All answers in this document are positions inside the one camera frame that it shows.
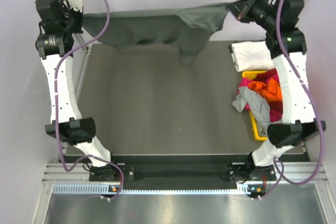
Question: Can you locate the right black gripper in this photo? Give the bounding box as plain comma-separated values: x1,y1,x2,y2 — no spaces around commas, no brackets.
226,0,279,32

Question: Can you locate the dark grey t shirt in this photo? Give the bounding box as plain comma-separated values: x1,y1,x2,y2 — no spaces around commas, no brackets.
82,3,230,66

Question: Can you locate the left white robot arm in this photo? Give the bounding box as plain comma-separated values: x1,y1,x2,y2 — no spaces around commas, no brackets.
35,0,121,182

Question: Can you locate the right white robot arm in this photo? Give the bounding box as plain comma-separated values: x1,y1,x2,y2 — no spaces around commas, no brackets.
227,0,326,180

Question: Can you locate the folded white t shirt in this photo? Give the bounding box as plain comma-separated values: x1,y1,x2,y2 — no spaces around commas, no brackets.
229,41,275,72

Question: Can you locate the yellow plastic basket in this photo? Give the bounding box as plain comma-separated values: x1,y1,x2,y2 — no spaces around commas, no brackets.
241,70,267,141

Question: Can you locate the dark red t shirt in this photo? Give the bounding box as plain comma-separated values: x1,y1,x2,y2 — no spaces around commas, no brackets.
254,68,279,83

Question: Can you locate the orange t shirt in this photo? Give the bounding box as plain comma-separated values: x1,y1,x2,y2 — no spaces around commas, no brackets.
248,78,282,102

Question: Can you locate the light grey t shirt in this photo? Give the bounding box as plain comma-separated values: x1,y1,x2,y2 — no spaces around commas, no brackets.
232,86,271,136

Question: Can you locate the pink t shirt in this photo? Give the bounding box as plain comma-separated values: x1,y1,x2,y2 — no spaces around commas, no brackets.
238,78,283,122

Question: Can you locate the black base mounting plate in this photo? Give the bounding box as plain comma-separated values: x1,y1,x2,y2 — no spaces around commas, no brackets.
83,154,276,189

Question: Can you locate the slotted grey cable duct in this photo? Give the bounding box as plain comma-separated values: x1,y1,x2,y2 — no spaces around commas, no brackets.
52,184,263,196

